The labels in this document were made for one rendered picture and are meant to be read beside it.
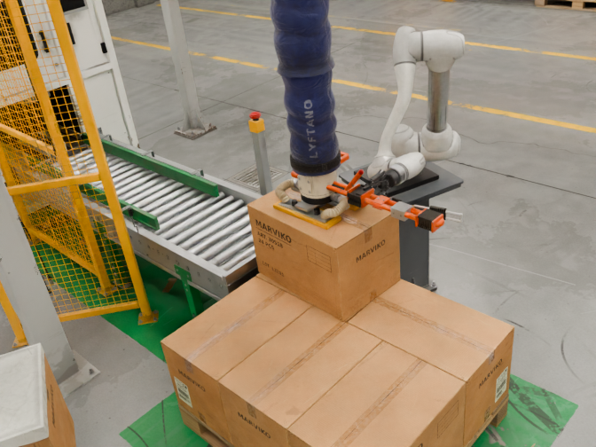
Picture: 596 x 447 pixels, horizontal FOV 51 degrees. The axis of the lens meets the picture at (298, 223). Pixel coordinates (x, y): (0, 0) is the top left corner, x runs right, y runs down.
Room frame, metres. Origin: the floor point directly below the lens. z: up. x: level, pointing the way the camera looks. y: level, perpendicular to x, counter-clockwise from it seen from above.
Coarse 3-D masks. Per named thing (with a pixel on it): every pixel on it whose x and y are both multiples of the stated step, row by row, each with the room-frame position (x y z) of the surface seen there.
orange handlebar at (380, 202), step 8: (344, 160) 2.69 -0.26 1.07; (296, 176) 2.57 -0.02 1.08; (328, 184) 2.44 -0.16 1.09; (336, 184) 2.44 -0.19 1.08; (344, 184) 2.42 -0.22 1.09; (344, 192) 2.36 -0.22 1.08; (368, 200) 2.26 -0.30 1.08; (376, 200) 2.24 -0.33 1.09; (384, 200) 2.23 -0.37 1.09; (392, 200) 2.23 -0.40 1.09; (384, 208) 2.20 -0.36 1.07; (416, 208) 2.15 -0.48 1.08; (408, 216) 2.11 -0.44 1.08; (440, 224) 2.02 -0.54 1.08
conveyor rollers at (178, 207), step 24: (96, 168) 4.12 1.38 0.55; (120, 168) 4.13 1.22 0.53; (144, 168) 4.06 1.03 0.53; (120, 192) 3.71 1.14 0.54; (144, 192) 3.64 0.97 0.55; (168, 192) 3.64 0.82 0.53; (192, 192) 3.57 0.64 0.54; (168, 216) 3.31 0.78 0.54; (192, 216) 3.25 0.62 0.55; (216, 216) 3.23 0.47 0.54; (240, 216) 3.23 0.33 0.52; (168, 240) 3.02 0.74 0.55; (192, 240) 2.99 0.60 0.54; (216, 240) 2.98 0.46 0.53; (216, 264) 2.75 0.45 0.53
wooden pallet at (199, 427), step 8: (504, 400) 1.95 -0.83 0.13; (184, 408) 2.13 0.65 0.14; (496, 408) 1.90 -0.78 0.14; (504, 408) 1.96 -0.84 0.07; (184, 416) 2.15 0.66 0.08; (192, 416) 2.09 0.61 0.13; (496, 416) 1.92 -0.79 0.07; (504, 416) 1.96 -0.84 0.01; (192, 424) 2.11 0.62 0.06; (200, 424) 2.08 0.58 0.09; (488, 424) 1.85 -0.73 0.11; (496, 424) 1.92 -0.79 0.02; (200, 432) 2.07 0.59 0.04; (208, 432) 2.08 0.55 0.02; (480, 432) 1.81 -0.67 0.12; (208, 440) 2.03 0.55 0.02; (216, 440) 2.02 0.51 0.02; (224, 440) 1.92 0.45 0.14; (472, 440) 1.76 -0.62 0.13
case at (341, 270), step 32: (288, 192) 2.67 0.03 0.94; (256, 224) 2.57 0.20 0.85; (288, 224) 2.38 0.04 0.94; (352, 224) 2.31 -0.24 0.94; (384, 224) 2.33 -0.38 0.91; (256, 256) 2.61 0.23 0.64; (288, 256) 2.40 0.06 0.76; (320, 256) 2.23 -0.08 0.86; (352, 256) 2.20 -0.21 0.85; (384, 256) 2.33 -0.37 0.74; (288, 288) 2.43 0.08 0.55; (320, 288) 2.24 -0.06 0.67; (352, 288) 2.19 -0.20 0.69; (384, 288) 2.32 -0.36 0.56
